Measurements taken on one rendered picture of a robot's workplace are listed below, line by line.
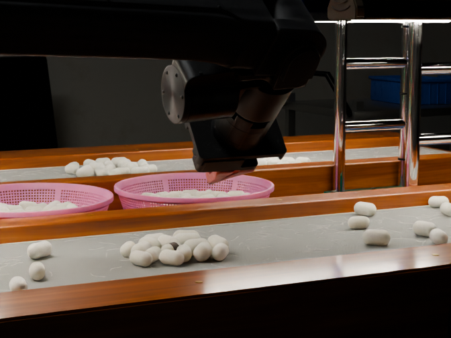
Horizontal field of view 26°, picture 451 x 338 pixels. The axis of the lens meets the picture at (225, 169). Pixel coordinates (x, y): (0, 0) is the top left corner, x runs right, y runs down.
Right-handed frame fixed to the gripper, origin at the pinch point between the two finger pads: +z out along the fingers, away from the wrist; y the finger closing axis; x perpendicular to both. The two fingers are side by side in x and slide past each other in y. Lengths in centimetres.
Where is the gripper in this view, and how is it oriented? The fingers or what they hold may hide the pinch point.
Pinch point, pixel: (211, 175)
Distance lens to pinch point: 111.2
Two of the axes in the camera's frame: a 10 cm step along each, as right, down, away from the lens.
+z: -3.1, 5.3, 7.9
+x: 2.6, 8.5, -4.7
